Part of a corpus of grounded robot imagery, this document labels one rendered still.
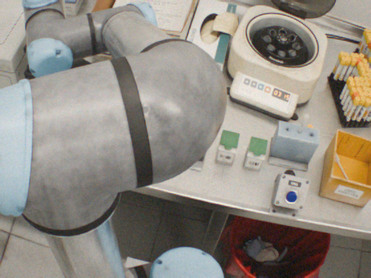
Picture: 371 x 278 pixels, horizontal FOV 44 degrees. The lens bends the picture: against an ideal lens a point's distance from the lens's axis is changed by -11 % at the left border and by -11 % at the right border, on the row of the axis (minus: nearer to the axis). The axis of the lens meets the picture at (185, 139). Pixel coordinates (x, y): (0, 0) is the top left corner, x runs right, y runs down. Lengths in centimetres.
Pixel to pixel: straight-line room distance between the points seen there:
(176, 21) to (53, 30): 61
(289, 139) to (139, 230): 104
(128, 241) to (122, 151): 161
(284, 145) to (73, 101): 80
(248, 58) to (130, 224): 103
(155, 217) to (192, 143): 163
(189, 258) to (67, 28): 41
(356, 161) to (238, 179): 32
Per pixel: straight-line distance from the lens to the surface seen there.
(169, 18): 135
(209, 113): 43
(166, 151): 40
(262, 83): 124
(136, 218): 204
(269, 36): 129
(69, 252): 54
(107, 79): 41
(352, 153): 124
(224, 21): 132
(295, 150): 115
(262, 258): 179
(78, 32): 79
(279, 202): 108
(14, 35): 102
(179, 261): 77
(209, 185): 113
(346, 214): 118
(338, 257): 213
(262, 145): 112
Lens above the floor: 187
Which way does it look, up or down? 57 degrees down
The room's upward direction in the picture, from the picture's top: 8 degrees clockwise
